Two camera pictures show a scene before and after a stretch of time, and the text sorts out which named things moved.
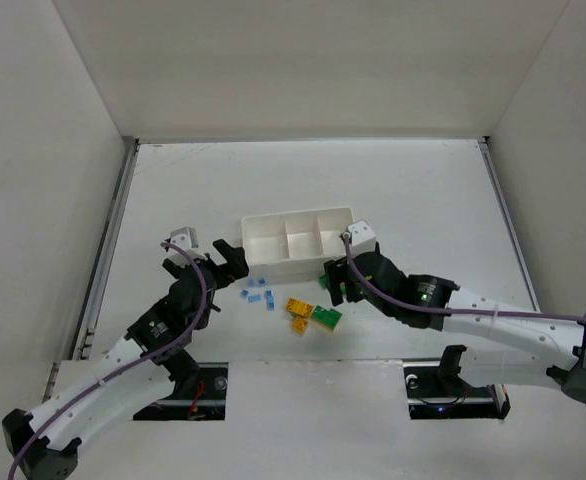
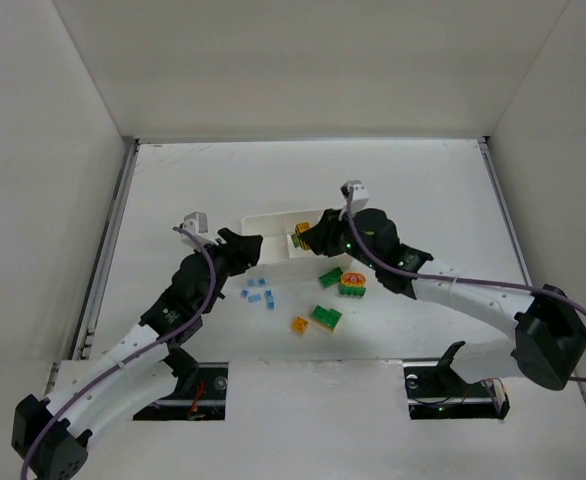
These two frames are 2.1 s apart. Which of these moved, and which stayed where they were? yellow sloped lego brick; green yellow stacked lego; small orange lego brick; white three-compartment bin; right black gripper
Moved: right black gripper; yellow sloped lego brick
Stayed: green yellow stacked lego; small orange lego brick; white three-compartment bin
